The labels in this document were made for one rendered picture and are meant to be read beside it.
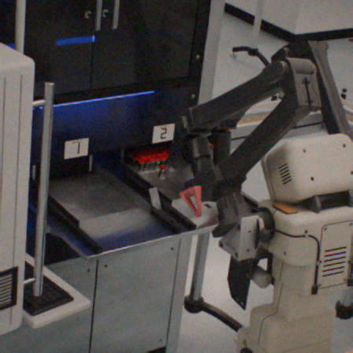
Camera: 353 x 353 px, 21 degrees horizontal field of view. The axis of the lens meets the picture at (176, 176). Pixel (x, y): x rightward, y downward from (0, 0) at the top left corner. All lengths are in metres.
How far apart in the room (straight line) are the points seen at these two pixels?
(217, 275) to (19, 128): 2.31
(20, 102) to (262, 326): 0.88
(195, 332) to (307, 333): 1.47
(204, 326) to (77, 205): 1.24
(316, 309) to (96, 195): 0.89
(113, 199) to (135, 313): 0.65
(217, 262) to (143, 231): 1.66
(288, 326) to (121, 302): 1.08
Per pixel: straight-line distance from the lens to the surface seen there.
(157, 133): 3.21
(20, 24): 2.71
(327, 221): 2.36
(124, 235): 2.85
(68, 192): 3.07
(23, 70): 2.20
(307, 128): 3.85
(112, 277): 3.40
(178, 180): 3.22
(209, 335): 4.01
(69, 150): 3.04
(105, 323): 3.50
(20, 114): 2.24
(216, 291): 4.30
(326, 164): 2.37
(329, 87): 2.70
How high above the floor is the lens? 2.28
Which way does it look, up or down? 26 degrees down
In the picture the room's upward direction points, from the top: 7 degrees clockwise
